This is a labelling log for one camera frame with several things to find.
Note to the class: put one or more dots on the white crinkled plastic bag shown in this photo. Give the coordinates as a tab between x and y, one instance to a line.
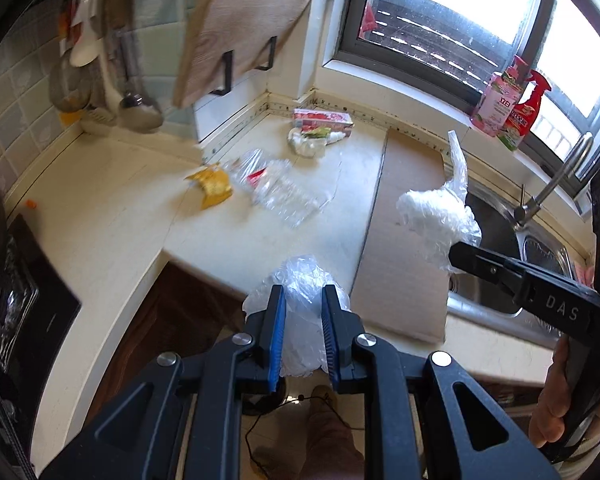
430	215

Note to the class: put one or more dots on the clear plastic bag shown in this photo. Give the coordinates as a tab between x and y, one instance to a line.
300	285

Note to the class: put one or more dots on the red and orange utensil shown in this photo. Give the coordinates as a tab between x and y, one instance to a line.
66	27

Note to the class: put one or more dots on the grey window frame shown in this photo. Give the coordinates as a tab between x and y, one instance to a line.
360	25

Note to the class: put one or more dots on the metal mesh strainer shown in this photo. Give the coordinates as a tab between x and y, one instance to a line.
70	90

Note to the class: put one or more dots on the brown wooden cabinet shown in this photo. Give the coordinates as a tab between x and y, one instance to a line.
180	310

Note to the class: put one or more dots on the pink detergent bottle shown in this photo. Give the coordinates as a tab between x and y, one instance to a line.
495	105

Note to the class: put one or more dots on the flat cardboard sheet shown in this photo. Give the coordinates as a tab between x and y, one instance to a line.
405	285

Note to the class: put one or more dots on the clear plastic tray red label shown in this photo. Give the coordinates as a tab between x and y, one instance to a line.
280	192

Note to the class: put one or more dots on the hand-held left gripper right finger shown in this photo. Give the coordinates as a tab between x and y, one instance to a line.
330	335

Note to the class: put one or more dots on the person's right hand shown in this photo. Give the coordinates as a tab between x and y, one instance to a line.
547	405

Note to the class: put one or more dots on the person's right forearm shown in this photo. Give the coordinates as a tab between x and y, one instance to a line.
595	460

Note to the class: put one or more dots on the white rice spoon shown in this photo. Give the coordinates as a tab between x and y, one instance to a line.
87	45

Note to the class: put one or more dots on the wooden cutting board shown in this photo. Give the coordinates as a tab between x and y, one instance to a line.
240	25

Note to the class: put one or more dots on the pink dish cloth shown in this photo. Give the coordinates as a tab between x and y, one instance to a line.
585	274

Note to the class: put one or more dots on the steel sink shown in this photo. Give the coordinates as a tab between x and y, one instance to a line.
500	230

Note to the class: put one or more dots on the black glass cooktop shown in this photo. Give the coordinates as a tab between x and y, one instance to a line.
30	305

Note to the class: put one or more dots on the round black trash bin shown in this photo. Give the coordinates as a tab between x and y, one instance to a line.
262	405

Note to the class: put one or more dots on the steel faucet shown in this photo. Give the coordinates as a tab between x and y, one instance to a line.
555	180

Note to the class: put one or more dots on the small white food bag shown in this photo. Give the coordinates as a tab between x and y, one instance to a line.
307	144

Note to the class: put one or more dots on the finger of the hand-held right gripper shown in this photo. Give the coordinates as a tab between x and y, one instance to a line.
505	275

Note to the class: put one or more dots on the small yellow pad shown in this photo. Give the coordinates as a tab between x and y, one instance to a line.
70	118

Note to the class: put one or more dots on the person's leg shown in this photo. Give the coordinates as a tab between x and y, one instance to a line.
330	440

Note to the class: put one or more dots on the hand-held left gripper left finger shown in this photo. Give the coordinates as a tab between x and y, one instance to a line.
277	335

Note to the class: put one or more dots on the red paper decoration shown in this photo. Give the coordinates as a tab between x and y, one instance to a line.
369	20

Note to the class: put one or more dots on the red spray bottle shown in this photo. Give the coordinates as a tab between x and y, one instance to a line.
522	115

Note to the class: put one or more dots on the red printed carton box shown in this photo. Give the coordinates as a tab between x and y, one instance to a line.
322	119

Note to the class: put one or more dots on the yellow snack wrapper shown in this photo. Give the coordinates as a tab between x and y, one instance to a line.
212	187

